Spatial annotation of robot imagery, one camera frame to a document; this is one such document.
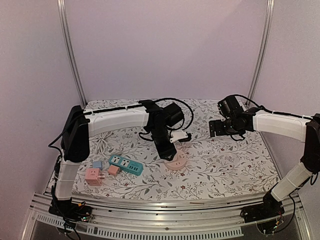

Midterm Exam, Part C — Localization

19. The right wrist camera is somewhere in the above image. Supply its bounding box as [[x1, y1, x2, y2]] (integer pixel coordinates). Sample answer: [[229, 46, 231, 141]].
[[217, 95, 245, 119]]

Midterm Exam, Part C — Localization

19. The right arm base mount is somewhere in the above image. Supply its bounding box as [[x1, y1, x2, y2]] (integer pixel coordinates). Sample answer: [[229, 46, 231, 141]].
[[240, 191, 285, 223]]

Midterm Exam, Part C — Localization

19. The left aluminium frame post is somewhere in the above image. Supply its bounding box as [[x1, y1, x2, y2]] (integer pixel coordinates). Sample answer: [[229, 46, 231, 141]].
[[56, 0, 88, 106]]

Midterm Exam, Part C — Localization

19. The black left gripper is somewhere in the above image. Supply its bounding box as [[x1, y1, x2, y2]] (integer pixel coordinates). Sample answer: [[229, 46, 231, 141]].
[[149, 125, 178, 161]]

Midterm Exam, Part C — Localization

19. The white cube socket adapter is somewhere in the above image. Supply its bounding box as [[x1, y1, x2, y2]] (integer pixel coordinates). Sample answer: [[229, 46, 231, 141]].
[[173, 150, 187, 168]]

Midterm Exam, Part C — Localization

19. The aluminium frame post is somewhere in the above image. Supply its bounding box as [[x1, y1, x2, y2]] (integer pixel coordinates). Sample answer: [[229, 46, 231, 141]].
[[56, 0, 88, 106], [247, 0, 275, 100]]

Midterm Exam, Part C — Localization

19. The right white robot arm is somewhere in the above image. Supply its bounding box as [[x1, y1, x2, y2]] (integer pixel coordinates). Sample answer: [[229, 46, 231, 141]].
[[208, 106, 320, 218]]

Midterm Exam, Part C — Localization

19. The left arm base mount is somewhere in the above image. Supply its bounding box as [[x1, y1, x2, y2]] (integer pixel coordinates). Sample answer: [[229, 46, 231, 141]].
[[48, 198, 93, 222]]

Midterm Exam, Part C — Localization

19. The light blue usb charger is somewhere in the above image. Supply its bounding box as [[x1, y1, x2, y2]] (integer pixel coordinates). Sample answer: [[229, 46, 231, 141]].
[[92, 161, 103, 170]]

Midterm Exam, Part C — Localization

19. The aluminium front rail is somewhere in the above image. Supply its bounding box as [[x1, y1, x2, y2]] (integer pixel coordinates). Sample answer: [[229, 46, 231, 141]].
[[22, 193, 313, 240]]

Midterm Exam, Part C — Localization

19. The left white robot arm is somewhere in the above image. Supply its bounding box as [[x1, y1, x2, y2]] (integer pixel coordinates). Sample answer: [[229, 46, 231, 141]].
[[54, 100, 189, 217]]

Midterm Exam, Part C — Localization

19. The pink cube socket adapter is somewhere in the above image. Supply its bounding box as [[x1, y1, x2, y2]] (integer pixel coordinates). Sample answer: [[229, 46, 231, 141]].
[[84, 168, 105, 187]]

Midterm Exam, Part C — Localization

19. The pink round power socket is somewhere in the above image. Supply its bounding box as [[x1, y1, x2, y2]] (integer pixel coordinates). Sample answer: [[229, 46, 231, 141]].
[[164, 150, 187, 171]]

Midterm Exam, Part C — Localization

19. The right aluminium frame post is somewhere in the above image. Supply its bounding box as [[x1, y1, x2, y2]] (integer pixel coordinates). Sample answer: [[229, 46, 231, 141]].
[[247, 0, 275, 100]]

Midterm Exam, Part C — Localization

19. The teal power strip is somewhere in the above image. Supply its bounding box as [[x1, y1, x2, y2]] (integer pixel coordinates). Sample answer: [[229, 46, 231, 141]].
[[108, 155, 143, 176]]

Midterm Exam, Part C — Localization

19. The orange usb charger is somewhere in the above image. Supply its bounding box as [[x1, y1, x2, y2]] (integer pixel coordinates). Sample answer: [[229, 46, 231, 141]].
[[107, 165, 121, 176]]

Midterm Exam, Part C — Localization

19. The white coiled strip cable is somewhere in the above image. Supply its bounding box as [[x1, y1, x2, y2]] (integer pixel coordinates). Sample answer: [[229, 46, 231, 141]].
[[94, 132, 113, 156]]

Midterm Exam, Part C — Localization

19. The floral patterned table mat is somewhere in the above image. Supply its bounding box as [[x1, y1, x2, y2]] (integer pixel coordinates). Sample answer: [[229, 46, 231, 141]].
[[49, 98, 280, 201]]

